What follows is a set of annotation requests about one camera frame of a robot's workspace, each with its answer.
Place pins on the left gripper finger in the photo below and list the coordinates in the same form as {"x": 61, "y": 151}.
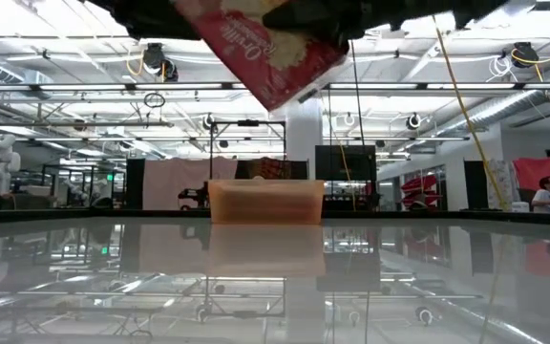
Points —
{"x": 160, "y": 26}

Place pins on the silver ventilation duct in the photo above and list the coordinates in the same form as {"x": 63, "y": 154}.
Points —
{"x": 509, "y": 102}

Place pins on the black stand frame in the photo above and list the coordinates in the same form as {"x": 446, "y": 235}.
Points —
{"x": 248, "y": 122}

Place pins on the black upright panel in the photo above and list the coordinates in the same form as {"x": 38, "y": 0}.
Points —
{"x": 135, "y": 184}

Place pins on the black door panel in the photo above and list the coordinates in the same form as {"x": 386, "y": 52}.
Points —
{"x": 475, "y": 184}

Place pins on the black table frame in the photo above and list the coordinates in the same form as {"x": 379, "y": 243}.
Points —
{"x": 112, "y": 215}

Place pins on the red Orville popcorn bag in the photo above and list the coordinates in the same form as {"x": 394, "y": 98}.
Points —
{"x": 256, "y": 57}

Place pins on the black monitor screen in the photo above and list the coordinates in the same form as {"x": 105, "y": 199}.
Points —
{"x": 346, "y": 162}

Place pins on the white container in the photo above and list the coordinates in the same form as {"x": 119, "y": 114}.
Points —
{"x": 520, "y": 207}

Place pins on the black background robot arm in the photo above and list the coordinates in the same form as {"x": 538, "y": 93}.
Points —
{"x": 194, "y": 195}

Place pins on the red cloth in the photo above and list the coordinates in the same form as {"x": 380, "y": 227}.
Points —
{"x": 535, "y": 172}

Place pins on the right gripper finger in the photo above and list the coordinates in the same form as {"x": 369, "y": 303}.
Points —
{"x": 318, "y": 16}

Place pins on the dark patterned screen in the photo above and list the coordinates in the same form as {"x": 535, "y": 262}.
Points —
{"x": 270, "y": 169}

